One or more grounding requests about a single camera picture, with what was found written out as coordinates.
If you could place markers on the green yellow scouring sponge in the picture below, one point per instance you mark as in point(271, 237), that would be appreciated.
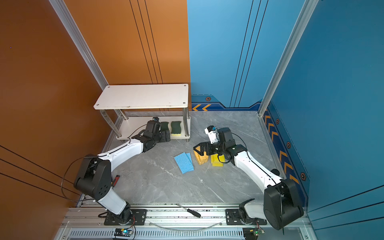
point(164, 126)
point(176, 128)

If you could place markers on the aluminium corner post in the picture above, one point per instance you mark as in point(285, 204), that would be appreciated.
point(301, 23)
point(75, 34)

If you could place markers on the left green circuit board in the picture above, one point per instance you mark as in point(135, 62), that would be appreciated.
point(123, 233)

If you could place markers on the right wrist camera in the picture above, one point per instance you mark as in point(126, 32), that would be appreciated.
point(212, 133)

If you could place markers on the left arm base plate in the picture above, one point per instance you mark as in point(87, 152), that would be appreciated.
point(135, 217)

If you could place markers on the orange yellow sponge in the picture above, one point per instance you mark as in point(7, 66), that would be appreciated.
point(201, 159)

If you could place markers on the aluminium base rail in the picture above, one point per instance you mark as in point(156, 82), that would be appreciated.
point(170, 222)

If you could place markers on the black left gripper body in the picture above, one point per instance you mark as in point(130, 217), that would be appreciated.
point(162, 138)

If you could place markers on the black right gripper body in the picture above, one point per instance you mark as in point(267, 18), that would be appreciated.
point(217, 148)

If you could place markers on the right green circuit board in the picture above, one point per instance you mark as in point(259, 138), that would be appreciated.
point(250, 234)

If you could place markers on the right aluminium corner post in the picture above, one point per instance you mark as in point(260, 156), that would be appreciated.
point(301, 23)

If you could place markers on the green circuit board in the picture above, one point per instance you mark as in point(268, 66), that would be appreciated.
point(250, 234)
point(123, 233)

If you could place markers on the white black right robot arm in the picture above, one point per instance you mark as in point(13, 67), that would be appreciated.
point(281, 205)

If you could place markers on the black handled screwdriver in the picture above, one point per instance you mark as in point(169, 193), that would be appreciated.
point(192, 212)

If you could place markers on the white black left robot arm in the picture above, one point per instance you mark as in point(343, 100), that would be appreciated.
point(94, 177)

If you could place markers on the left aluminium corner post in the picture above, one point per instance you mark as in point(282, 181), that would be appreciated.
point(75, 34)

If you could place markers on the white two-tier shelf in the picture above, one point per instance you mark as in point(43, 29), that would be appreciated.
point(116, 99)

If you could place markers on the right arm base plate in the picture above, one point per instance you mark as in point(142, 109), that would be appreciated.
point(239, 217)

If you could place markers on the blue sponge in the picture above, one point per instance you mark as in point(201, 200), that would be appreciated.
point(183, 163)
point(189, 157)

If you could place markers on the red yellow handled wrench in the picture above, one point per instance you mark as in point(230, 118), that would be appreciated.
point(116, 179)

